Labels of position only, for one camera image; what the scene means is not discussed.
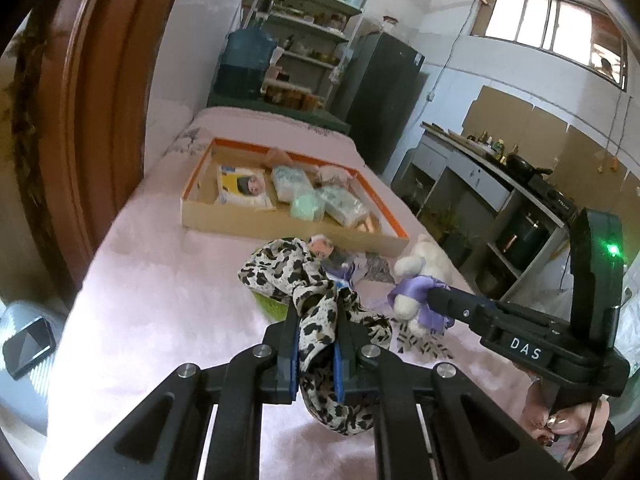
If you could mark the mint green sponge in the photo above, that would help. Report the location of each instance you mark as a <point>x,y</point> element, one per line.
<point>306,207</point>

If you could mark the black smartphone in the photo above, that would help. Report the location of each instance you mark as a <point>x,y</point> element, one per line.
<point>27,347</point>

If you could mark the green tissue packet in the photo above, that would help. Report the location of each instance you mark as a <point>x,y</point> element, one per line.
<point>292,182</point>
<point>342,205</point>

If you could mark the yellow and white packet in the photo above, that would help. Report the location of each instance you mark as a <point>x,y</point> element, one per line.
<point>245,187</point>

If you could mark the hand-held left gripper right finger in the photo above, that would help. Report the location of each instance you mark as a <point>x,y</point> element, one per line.
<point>339,370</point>

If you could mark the dark tall cabinet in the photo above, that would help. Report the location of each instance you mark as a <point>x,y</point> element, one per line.
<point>380,90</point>

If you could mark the purple cloth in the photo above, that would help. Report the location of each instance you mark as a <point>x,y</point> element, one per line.
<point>415,287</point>

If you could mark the blue owl print packet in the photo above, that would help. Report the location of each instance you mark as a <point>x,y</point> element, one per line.
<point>327,255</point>

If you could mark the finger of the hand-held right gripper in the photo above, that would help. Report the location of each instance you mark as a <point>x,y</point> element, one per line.
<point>525,316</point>
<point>465,312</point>

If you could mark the pale pink cloth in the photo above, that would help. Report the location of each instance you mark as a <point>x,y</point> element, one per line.
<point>334,175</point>

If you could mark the green fuzzy headband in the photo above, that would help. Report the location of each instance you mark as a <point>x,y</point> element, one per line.
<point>272,307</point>

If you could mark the blue water jug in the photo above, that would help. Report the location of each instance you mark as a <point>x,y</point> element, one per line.
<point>245,60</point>

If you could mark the cardboard wall panels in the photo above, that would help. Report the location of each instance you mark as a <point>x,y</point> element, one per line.
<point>550,130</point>

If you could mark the potted plants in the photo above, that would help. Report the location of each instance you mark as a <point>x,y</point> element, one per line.
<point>447,235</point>

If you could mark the person's right hand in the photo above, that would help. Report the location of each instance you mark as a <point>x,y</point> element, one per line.
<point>540,420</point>

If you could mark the person's right forearm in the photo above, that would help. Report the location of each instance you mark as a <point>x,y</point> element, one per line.
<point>595,452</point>

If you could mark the cardboard box with orange rim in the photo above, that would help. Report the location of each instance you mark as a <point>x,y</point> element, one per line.
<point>235,222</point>

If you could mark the green low cabinet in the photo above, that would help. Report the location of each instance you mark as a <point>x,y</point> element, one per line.
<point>320,120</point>

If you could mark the black wok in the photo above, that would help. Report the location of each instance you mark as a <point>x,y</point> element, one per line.
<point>522,165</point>

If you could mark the barred window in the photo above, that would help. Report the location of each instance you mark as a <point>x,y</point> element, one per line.
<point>540,20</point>

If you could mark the grey round stool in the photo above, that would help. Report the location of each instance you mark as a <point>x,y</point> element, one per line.
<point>15,312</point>

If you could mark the black gas stove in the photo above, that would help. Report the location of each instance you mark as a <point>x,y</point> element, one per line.
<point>552,197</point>

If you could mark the white plush toy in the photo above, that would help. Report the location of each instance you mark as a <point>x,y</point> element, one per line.
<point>425,257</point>

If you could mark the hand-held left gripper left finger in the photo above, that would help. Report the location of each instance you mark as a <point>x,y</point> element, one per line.
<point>295,355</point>

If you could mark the white kitchen counter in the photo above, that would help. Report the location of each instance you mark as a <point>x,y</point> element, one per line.
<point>470,175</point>

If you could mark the group of bottles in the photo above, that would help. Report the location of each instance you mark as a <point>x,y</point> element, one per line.
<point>487,145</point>

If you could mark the peach soft lump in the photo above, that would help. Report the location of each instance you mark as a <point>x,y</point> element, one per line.
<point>277,157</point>

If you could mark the wooden door frame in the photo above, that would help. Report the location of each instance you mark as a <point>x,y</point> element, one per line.
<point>100,110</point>

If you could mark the white storage shelf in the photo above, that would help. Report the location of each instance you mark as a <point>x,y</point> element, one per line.
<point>310,7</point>

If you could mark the leopard print scarf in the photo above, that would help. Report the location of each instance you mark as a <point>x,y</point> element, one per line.
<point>280,270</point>

